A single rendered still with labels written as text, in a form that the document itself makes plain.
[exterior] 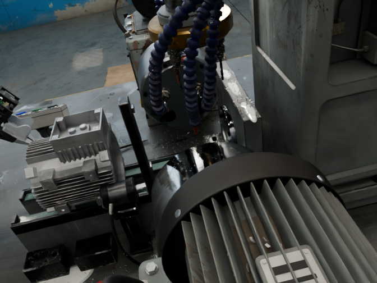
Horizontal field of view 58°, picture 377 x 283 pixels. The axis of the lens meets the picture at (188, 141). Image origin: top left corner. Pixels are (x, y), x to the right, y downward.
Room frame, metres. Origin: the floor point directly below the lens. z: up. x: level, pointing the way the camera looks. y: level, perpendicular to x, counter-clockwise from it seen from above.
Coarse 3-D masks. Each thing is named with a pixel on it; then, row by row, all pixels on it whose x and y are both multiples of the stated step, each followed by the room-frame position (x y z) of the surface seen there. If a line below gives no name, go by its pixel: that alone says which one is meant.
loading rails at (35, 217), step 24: (24, 192) 0.76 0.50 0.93; (144, 192) 0.67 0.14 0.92; (24, 216) 0.67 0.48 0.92; (48, 216) 0.64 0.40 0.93; (72, 216) 0.64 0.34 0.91; (96, 216) 0.64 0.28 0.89; (144, 216) 0.64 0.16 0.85; (24, 240) 0.63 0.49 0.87; (48, 240) 0.63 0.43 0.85; (72, 240) 0.64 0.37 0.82
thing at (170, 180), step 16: (208, 144) 0.50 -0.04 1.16; (224, 144) 0.50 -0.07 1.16; (176, 160) 0.49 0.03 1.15; (192, 160) 0.47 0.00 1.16; (208, 160) 0.46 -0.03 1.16; (160, 176) 0.49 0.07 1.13; (176, 176) 0.45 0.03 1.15; (160, 192) 0.45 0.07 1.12; (160, 208) 0.42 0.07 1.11; (160, 256) 0.34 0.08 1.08
